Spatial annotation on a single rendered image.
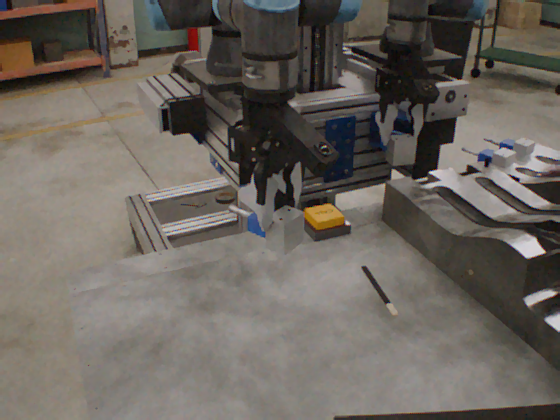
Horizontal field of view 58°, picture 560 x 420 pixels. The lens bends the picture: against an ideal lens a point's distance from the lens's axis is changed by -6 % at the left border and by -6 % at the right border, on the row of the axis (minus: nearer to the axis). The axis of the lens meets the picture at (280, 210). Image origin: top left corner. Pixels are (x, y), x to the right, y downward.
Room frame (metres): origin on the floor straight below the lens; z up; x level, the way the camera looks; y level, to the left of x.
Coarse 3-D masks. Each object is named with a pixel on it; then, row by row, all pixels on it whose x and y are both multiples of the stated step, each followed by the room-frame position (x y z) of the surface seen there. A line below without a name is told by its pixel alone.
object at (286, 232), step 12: (252, 216) 0.72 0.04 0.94; (276, 216) 0.70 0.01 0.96; (288, 216) 0.70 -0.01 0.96; (300, 216) 0.71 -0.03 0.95; (252, 228) 0.72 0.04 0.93; (276, 228) 0.68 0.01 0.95; (288, 228) 0.68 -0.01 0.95; (300, 228) 0.71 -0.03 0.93; (276, 240) 0.68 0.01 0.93; (288, 240) 0.68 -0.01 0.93; (300, 240) 0.71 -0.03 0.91
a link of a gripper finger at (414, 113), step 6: (414, 102) 1.04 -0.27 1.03; (408, 108) 1.04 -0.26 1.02; (414, 108) 1.03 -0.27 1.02; (420, 108) 1.03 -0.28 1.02; (408, 114) 1.08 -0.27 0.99; (414, 114) 1.03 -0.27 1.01; (420, 114) 1.03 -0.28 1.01; (414, 120) 1.03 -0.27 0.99; (420, 120) 1.03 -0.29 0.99; (414, 126) 1.03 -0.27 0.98; (420, 126) 1.03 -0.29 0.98; (414, 132) 1.03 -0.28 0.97
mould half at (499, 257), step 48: (384, 192) 0.96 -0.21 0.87; (432, 192) 0.91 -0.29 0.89; (480, 192) 0.92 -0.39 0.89; (528, 192) 0.92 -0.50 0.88; (432, 240) 0.81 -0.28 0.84; (480, 240) 0.71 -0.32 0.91; (528, 240) 0.66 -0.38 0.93; (480, 288) 0.69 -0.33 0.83; (528, 288) 0.62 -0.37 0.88; (528, 336) 0.58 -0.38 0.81
